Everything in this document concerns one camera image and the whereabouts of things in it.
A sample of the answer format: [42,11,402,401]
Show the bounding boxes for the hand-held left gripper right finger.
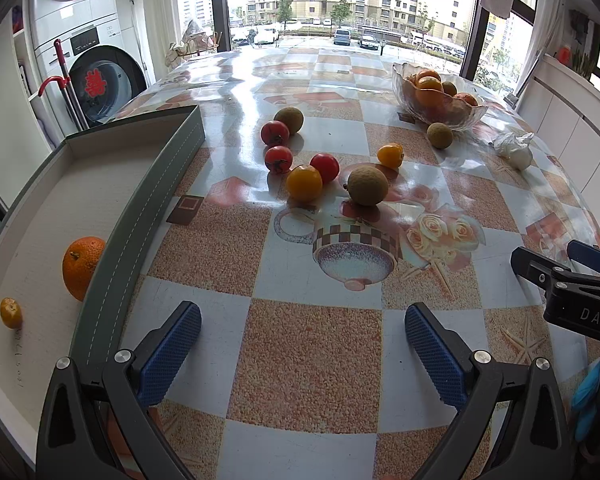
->
[404,302,588,480]

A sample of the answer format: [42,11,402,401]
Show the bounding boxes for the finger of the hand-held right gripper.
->
[567,239,600,277]
[510,246,581,306]

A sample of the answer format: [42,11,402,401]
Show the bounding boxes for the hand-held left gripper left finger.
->
[35,301,203,480]

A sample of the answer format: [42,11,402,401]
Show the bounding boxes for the grey storage box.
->
[0,105,206,471]

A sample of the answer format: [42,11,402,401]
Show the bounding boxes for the small brown-green round fruit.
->
[426,122,454,150]
[273,106,305,136]

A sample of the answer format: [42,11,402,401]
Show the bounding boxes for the clear glass bowl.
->
[391,61,488,132]

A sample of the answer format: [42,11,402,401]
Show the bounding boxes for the small orange persimmon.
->
[377,142,405,170]

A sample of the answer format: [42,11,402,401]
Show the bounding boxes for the large brown round fruit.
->
[346,165,389,207]

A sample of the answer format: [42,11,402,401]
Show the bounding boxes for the yellow-orange round fruit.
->
[286,164,324,203]

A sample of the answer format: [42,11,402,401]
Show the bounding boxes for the red tomato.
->
[309,152,340,184]
[260,120,291,148]
[264,145,294,175]

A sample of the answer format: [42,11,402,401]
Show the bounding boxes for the person's right hand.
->
[571,359,600,443]

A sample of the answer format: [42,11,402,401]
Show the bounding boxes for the crumpled white tissue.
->
[489,131,536,157]
[509,146,534,170]

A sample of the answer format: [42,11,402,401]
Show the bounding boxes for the large orange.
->
[62,236,107,302]

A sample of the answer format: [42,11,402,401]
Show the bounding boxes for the printed plastic tablecloth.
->
[87,47,600,480]

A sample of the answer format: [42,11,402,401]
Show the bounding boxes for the white cabinet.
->
[517,52,600,206]

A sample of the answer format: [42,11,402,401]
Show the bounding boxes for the small orange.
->
[0,297,23,331]

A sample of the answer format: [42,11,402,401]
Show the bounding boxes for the green potted plants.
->
[570,10,600,78]

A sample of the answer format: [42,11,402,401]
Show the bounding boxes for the white washing machine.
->
[32,10,148,128]

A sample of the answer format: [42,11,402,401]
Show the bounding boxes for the white shelf unit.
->
[7,5,56,146]

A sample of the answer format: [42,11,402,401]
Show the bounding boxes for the red-handled mop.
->
[37,39,88,131]

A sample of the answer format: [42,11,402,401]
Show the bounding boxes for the wire dish rack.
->
[165,19,222,68]

